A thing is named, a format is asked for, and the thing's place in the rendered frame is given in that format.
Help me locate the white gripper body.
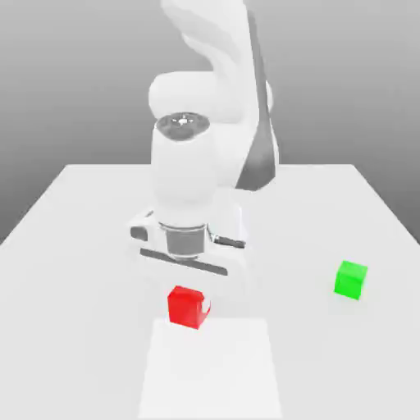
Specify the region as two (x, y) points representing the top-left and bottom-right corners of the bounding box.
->
(137, 246), (235, 290)

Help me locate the small green cube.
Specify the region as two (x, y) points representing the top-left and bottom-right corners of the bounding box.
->
(333, 260), (369, 301)

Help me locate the small red cube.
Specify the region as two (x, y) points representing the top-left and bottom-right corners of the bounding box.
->
(167, 285), (212, 331)

